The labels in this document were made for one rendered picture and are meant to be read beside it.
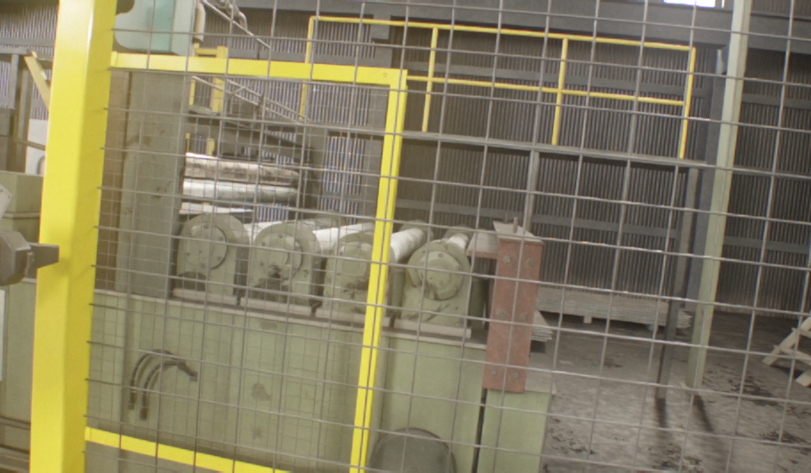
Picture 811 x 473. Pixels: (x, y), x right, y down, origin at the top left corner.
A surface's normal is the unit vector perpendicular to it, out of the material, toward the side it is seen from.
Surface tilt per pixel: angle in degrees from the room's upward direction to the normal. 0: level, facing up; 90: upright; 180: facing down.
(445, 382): 90
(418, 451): 88
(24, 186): 90
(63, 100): 90
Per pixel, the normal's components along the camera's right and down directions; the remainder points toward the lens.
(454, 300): -0.13, 0.05
